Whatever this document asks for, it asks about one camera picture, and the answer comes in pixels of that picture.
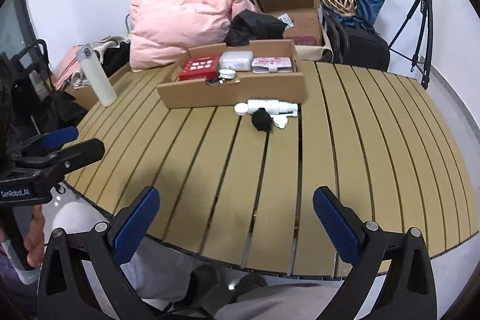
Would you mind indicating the person's left hand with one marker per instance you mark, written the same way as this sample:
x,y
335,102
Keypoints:
x,y
35,241

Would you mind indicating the black cloth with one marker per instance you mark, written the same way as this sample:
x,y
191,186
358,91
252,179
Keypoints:
x,y
255,27

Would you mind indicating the grey shoe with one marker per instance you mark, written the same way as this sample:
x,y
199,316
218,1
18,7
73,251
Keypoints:
x,y
250,281
206,280

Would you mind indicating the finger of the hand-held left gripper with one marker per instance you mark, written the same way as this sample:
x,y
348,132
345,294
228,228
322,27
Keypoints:
x,y
60,136
82,153

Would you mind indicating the white thermos bottle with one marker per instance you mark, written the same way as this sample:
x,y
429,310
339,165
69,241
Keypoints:
x,y
95,76

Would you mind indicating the person's left leg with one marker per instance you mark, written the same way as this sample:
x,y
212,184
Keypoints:
x,y
75,218

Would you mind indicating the brown cardboard box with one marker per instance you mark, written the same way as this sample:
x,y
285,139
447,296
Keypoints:
x,y
84,95

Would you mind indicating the translucent white plastic box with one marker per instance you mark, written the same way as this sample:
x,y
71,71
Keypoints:
x,y
234,60

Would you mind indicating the small white round cap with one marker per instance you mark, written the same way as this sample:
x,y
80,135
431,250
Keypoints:
x,y
242,109

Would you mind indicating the black bag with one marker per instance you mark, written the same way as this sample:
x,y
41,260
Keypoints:
x,y
116,59

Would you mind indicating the cream cloth bag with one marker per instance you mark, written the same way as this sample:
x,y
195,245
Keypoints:
x,y
108,44

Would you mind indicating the black backpack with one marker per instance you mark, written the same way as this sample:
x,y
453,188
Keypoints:
x,y
360,46

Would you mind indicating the black tripod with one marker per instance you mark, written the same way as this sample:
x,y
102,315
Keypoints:
x,y
424,9

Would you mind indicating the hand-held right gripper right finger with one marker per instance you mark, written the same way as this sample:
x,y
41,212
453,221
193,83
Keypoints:
x,y
335,226

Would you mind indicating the black cart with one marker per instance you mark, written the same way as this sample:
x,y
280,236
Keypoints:
x,y
37,80

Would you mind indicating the cardboard tray box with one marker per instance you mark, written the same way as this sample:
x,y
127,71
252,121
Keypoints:
x,y
232,92

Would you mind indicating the red box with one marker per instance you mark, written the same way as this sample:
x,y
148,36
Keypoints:
x,y
198,67

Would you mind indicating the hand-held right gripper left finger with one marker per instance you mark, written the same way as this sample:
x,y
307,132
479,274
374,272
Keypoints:
x,y
137,226

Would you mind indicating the pink down jacket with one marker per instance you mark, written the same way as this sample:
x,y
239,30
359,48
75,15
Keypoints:
x,y
168,20

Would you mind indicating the small white round jar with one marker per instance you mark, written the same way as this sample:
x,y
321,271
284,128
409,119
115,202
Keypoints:
x,y
227,73

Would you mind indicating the pink bag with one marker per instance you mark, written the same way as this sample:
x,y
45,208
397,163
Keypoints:
x,y
67,65

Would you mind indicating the small black cloth item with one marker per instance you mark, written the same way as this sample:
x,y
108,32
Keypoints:
x,y
261,120

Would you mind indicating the white tube bottle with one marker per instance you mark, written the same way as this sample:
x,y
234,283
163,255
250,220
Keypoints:
x,y
270,104

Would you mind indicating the open cardboard box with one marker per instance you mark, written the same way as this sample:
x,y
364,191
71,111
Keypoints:
x,y
303,24

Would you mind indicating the pink printed wallet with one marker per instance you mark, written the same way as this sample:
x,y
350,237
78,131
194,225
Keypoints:
x,y
272,63

